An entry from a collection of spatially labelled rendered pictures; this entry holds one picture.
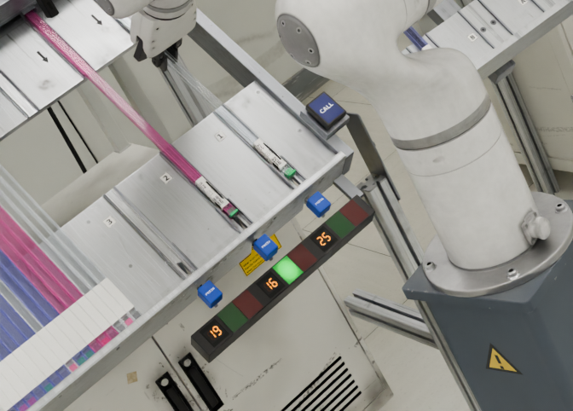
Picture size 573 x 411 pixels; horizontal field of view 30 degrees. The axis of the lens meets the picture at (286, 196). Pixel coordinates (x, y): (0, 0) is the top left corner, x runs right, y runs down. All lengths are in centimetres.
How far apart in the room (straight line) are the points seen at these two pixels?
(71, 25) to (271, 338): 69
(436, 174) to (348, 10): 23
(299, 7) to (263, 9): 277
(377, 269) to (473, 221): 153
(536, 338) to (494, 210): 16
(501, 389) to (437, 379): 95
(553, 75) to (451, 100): 134
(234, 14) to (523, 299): 269
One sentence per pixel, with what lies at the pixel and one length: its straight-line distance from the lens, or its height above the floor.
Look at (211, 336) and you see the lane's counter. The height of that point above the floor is 66.
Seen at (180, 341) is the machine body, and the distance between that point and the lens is 192.
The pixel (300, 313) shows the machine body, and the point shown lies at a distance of 204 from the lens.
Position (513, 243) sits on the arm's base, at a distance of 125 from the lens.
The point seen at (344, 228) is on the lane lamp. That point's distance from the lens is 161.
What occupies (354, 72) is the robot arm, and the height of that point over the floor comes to 101.
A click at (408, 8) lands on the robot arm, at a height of 104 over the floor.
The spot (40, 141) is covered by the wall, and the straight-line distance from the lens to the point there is 351.
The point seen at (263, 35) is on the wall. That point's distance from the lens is 385.
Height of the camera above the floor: 141
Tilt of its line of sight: 25 degrees down
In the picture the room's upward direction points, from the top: 29 degrees counter-clockwise
